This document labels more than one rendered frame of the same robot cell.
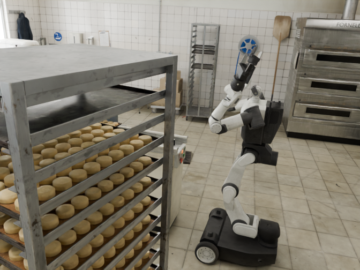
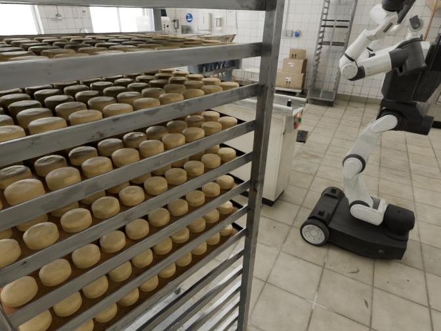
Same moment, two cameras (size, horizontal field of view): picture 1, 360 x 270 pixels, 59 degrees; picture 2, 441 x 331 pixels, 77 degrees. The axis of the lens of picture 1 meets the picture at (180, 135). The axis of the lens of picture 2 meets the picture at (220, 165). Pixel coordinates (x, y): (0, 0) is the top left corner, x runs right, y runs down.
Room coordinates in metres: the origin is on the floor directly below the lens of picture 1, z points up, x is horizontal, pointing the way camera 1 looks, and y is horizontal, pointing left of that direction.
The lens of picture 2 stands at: (0.45, -0.05, 1.48)
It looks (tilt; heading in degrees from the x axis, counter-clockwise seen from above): 29 degrees down; 17
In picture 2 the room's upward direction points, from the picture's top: 1 degrees clockwise
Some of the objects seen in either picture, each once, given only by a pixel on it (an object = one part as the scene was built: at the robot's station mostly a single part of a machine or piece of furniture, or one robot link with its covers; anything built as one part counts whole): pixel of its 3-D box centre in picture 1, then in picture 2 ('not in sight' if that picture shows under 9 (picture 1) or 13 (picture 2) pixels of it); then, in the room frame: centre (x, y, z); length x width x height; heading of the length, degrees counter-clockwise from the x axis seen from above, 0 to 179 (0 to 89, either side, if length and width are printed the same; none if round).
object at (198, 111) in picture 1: (202, 72); (331, 50); (6.14, -0.38, 0.93); 0.64 x 0.51 x 1.78; 172
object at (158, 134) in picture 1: (92, 124); (204, 84); (3.00, 0.89, 0.87); 2.01 x 0.03 x 0.07; 73
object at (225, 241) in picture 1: (241, 231); (360, 216); (2.30, -0.59, 0.19); 0.64 x 0.52 x 0.33; 73
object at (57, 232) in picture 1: (111, 192); (144, 60); (0.87, 0.21, 1.41); 0.64 x 0.03 x 0.03; 153
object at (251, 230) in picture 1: (246, 224); (368, 207); (2.29, -0.62, 0.28); 0.21 x 0.20 x 0.13; 73
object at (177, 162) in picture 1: (180, 155); (295, 119); (2.58, -0.01, 0.77); 0.24 x 0.04 x 0.14; 163
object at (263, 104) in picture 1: (260, 119); (415, 68); (2.30, -0.61, 1.23); 0.34 x 0.30 x 0.36; 163
